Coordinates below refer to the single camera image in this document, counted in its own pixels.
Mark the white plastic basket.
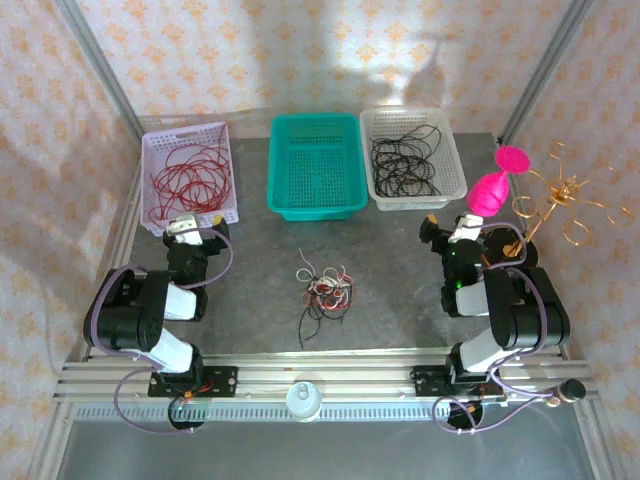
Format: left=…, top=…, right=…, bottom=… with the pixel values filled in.
left=358, top=106, right=469, bottom=212

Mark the pink wine glass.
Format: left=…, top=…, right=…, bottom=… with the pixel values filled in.
left=467, top=144, right=531, bottom=219

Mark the lavender plastic basket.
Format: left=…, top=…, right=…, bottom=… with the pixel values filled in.
left=141, top=122, right=240, bottom=237

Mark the teal plastic basket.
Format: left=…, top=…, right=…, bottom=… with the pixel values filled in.
left=266, top=113, right=370, bottom=222

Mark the black cylindrical knob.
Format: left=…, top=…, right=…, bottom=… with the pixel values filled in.
left=547, top=378, right=586, bottom=404

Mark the white round knob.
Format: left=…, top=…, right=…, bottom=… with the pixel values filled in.
left=284, top=382, right=324, bottom=425

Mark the orange patterned backdrop cloth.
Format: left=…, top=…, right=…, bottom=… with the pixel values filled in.
left=0, top=0, right=640, bottom=480

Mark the red cable bundle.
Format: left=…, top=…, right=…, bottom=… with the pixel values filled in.
left=148, top=142, right=234, bottom=224

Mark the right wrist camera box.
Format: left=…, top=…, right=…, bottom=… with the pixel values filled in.
left=452, top=212, right=487, bottom=244

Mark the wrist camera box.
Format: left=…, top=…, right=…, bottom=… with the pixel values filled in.
left=452, top=212, right=487, bottom=244
left=163, top=212, right=201, bottom=246

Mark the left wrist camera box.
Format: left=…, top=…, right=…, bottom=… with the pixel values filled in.
left=163, top=212, right=201, bottom=246

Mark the gold wire glass rack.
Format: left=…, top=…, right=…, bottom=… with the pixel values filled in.
left=479, top=141, right=632, bottom=279

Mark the black cable bundle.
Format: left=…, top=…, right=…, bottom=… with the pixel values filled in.
left=372, top=124, right=444, bottom=198

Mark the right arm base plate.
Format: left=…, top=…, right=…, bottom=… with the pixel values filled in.
left=412, top=364, right=506, bottom=401

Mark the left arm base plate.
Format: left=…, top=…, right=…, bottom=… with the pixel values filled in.
left=147, top=366, right=239, bottom=399

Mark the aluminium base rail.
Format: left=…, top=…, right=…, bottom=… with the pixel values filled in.
left=52, top=349, right=599, bottom=406

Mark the grey slotted cable duct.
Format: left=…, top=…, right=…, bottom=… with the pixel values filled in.
left=74, top=404, right=576, bottom=422

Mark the aluminium frame post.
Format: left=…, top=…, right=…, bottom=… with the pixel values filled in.
left=54, top=0, right=146, bottom=146
left=499, top=0, right=596, bottom=146

